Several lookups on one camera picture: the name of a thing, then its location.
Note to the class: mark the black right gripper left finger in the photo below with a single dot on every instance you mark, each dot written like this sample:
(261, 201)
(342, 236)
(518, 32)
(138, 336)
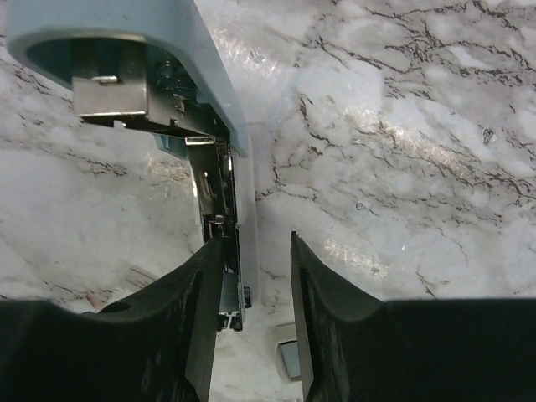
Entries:
(155, 345)

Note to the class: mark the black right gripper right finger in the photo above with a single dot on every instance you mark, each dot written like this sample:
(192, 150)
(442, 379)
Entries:
(354, 347)

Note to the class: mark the staple tray with staples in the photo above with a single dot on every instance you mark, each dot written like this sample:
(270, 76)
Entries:
(286, 354)

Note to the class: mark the light blue stapler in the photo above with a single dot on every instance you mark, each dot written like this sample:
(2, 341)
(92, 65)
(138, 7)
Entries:
(153, 66)

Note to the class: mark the white staple box sleeve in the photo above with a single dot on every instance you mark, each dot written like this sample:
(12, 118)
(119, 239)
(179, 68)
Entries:
(131, 280)

